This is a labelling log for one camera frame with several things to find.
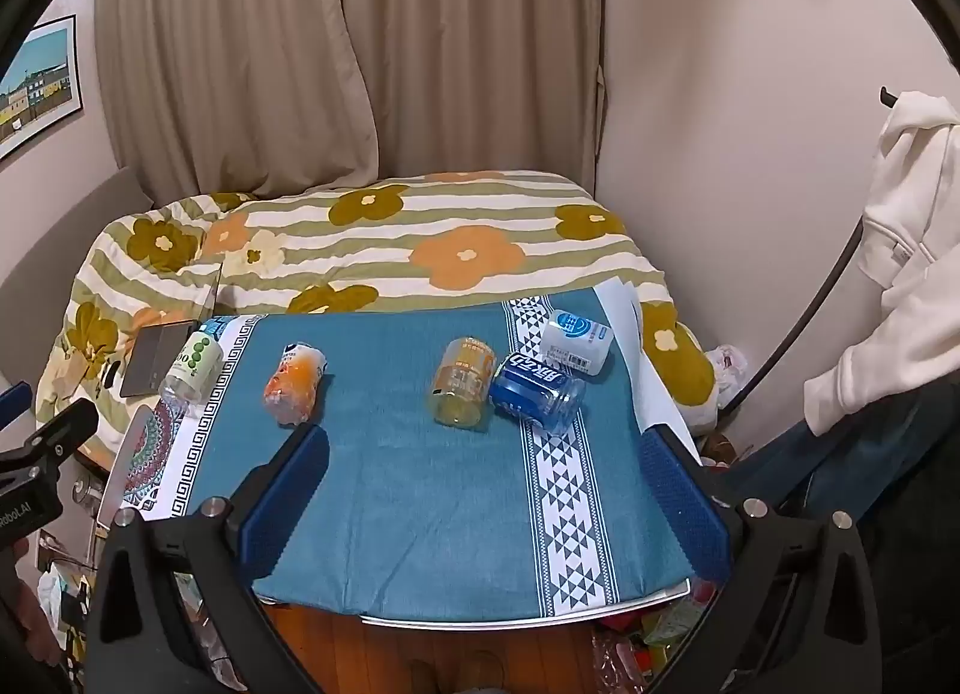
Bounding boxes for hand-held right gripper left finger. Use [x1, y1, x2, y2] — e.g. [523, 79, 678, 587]
[82, 425, 331, 694]

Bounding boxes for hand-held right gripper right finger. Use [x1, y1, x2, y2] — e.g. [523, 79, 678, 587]
[640, 425, 880, 694]

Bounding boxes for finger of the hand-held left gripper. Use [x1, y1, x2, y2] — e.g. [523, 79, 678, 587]
[0, 382, 35, 434]

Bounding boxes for clear cup orange label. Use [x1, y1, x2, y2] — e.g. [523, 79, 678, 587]
[262, 341, 331, 429]

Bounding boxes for clear cup green dotted label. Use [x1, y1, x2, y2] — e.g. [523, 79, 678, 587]
[160, 330, 226, 404]

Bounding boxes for clear cup white blue label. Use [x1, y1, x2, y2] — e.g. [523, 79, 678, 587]
[539, 309, 615, 376]

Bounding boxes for clear cup yellow label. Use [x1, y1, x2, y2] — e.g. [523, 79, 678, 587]
[427, 337, 498, 429]

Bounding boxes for person's left hand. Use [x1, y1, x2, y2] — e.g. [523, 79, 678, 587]
[0, 536, 67, 669]

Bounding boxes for teal patterned cloth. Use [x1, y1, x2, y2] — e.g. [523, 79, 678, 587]
[120, 296, 697, 624]

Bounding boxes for pile of colourful packets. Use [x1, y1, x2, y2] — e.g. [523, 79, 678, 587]
[591, 580, 725, 694]

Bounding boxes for white plastic bag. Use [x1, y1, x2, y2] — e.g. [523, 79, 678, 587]
[703, 344, 751, 411]

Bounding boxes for grey bed headboard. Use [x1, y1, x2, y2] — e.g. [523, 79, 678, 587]
[0, 167, 151, 384]

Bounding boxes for grey tablet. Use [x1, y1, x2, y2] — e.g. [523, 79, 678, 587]
[119, 322, 198, 399]

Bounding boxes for blue jeans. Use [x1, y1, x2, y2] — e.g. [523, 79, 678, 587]
[718, 379, 960, 519]

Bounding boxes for white paper sheet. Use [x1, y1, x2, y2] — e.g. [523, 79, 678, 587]
[596, 277, 704, 459]

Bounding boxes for black clothes rack pole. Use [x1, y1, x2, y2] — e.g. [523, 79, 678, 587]
[731, 86, 901, 432]

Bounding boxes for floral striped blanket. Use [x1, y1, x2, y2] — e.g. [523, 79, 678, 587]
[34, 170, 719, 464]

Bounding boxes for white hoodie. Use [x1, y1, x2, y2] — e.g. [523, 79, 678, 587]
[804, 91, 960, 440]

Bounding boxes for beige curtain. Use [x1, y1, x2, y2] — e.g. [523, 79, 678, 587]
[326, 0, 607, 197]
[94, 0, 380, 206]

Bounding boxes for framed wall picture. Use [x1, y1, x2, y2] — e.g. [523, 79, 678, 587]
[0, 14, 80, 162]

